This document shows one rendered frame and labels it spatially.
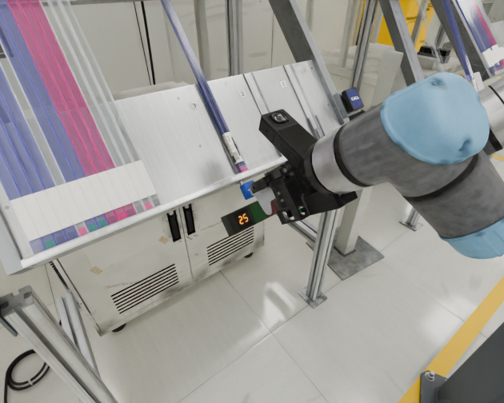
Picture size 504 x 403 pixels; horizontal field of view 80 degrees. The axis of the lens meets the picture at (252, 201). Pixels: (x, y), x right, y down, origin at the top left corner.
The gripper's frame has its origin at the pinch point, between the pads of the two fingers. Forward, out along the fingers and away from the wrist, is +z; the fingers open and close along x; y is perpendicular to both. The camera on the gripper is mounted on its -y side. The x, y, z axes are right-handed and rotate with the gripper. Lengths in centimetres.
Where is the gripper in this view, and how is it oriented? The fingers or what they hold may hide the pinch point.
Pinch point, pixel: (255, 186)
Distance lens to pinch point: 54.7
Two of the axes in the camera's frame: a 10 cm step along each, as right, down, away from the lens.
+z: -4.3, 1.9, 8.8
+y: 4.2, 9.1, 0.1
